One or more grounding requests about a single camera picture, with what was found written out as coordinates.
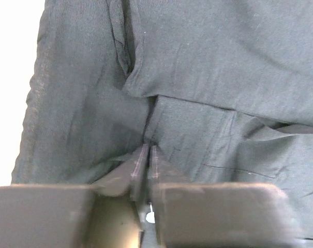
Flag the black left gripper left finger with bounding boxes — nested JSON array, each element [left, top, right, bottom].
[[0, 145, 149, 247]]

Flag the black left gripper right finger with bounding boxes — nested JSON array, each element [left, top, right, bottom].
[[150, 146, 301, 247]]

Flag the black long sleeve shirt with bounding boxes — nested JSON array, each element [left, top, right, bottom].
[[12, 1, 313, 247]]

